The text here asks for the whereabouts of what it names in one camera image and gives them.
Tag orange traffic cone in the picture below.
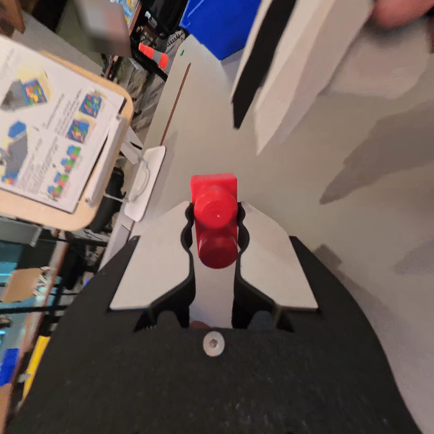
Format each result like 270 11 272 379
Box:
139 42 170 70

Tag printed instruction sheet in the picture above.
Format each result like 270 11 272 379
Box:
0 38 126 214

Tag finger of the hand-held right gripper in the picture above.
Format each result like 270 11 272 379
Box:
231 0 297 129
252 0 377 155

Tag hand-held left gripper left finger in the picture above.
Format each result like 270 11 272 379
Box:
109 202 196 312

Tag wooden display board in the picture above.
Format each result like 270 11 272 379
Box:
0 34 134 231

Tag person's right hand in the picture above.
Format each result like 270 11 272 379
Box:
377 0 434 29

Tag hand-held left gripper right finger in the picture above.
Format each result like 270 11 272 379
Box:
234 202 319 312

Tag red two-stud toy block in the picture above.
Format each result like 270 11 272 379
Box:
190 174 241 270

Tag blue plastic bin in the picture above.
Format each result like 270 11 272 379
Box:
180 0 262 60

